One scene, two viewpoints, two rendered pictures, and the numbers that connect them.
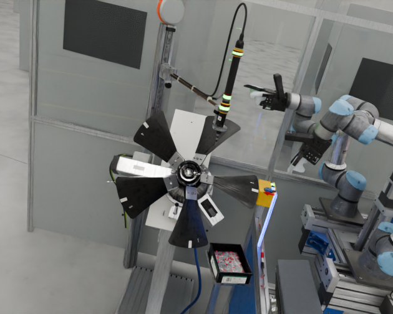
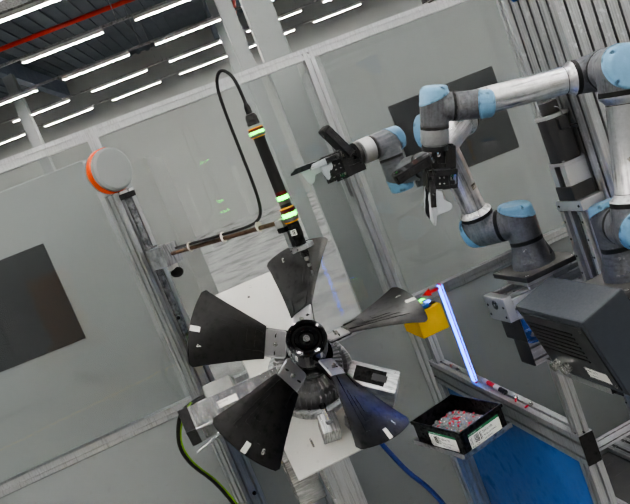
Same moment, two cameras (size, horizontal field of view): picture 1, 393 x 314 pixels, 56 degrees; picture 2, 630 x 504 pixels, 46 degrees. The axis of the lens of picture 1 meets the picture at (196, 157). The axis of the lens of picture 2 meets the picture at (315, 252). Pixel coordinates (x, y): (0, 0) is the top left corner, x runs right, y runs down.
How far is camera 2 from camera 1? 0.62 m
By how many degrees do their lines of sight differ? 20
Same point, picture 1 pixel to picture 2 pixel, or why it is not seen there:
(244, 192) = (399, 311)
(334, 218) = (533, 275)
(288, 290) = (559, 308)
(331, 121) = (434, 116)
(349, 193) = (523, 231)
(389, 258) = not seen: outside the picture
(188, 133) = (255, 313)
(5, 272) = not seen: outside the picture
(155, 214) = (301, 453)
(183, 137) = not seen: hidden behind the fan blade
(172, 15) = (117, 175)
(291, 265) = (536, 295)
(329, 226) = not seen: hidden behind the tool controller
